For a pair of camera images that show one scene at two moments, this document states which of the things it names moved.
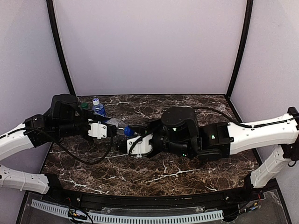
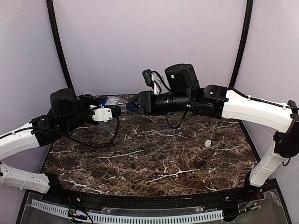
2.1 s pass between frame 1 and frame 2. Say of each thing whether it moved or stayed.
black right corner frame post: stayed
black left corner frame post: stayed
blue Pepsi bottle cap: moved
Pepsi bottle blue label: moved
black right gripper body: moved
